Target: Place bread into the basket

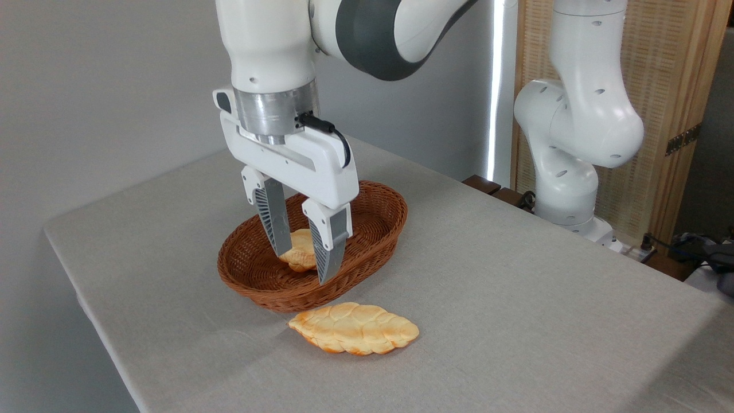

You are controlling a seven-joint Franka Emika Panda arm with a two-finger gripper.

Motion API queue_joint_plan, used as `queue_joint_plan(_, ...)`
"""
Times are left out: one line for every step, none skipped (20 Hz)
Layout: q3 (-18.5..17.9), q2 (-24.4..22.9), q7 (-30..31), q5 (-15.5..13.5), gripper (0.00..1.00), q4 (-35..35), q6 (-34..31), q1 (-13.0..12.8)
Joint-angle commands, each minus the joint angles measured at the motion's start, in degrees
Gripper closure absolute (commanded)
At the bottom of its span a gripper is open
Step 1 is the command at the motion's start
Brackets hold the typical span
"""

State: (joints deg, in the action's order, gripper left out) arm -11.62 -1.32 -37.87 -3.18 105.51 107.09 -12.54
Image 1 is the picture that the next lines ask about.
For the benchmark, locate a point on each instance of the wooden woven screen panel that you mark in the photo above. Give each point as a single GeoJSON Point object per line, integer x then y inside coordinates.
{"type": "Point", "coordinates": [665, 63]}

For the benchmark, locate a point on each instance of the grey tablecloth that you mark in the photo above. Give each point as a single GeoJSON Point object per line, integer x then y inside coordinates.
{"type": "Point", "coordinates": [516, 321]}

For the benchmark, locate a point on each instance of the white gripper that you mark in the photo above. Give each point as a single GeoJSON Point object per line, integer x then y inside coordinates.
{"type": "Point", "coordinates": [309, 163]}

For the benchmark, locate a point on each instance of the dark grey power adapter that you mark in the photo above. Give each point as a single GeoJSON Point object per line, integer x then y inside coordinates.
{"type": "Point", "coordinates": [719, 261]}

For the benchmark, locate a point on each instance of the long braided bread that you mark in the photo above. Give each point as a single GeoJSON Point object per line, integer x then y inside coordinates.
{"type": "Point", "coordinates": [355, 330]}

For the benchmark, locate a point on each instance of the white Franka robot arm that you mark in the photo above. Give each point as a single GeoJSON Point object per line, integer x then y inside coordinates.
{"type": "Point", "coordinates": [579, 120]}

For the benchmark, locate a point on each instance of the dark metal hinge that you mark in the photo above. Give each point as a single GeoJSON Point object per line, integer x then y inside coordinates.
{"type": "Point", "coordinates": [682, 139]}

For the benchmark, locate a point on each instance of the dark brown wooden block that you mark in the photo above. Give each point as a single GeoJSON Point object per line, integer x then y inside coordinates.
{"type": "Point", "coordinates": [507, 197]}
{"type": "Point", "coordinates": [481, 184]}

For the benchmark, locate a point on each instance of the small round bread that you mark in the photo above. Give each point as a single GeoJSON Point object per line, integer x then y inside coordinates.
{"type": "Point", "coordinates": [301, 252]}

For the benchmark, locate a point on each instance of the brown wicker oval basket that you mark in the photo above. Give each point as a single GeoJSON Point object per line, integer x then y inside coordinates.
{"type": "Point", "coordinates": [373, 229]}

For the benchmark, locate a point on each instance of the white power strip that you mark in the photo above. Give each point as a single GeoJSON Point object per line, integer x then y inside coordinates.
{"type": "Point", "coordinates": [637, 251]}

